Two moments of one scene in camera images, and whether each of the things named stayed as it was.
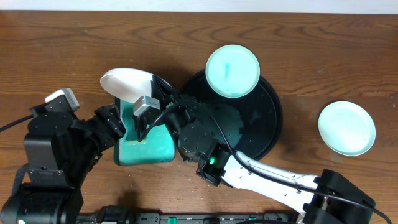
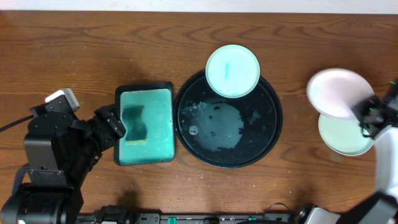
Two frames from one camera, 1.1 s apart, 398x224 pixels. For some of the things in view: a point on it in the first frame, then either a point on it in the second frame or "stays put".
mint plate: x=232 y=70 stays put
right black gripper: x=163 y=93 -> x=359 y=108
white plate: x=127 y=84 -> x=334 y=91
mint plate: x=346 y=128 stays put
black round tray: x=252 y=124 stays put
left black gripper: x=111 y=121 stays put
